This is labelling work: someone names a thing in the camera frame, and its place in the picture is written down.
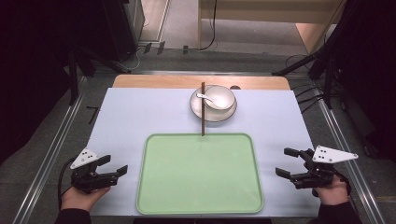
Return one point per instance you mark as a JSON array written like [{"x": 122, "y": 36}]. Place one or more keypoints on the white ceramic bowl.
[{"x": 221, "y": 97}]

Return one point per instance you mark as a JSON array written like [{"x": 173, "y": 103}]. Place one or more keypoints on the white table mat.
[{"x": 124, "y": 124}]

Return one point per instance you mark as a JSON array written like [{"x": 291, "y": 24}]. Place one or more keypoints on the brown wooden chopsticks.
[{"x": 203, "y": 109}]

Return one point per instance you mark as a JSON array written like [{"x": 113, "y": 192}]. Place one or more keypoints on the person's right hand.
[{"x": 333, "y": 191}]

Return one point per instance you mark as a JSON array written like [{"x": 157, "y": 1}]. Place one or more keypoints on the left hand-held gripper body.
[{"x": 85, "y": 174}]

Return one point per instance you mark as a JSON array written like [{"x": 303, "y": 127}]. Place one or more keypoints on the black metal stand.
[{"x": 81, "y": 59}]

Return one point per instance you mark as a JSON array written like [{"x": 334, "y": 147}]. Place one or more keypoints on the light wooden furniture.
[{"x": 267, "y": 18}]

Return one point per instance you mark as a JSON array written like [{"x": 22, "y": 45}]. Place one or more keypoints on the white ceramic spoon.
[{"x": 213, "y": 101}]

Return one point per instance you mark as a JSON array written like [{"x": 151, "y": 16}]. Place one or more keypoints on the black tripod stand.
[{"x": 314, "y": 59}]

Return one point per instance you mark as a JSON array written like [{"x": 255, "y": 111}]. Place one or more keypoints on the light green tray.
[{"x": 200, "y": 174}]

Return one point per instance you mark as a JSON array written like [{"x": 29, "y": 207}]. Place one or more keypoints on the white ceramic plate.
[{"x": 214, "y": 116}]

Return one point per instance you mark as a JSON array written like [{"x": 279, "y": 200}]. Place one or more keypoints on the person's left hand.
[{"x": 81, "y": 199}]

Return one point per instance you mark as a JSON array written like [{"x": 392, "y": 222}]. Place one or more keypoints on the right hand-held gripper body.
[{"x": 323, "y": 169}]

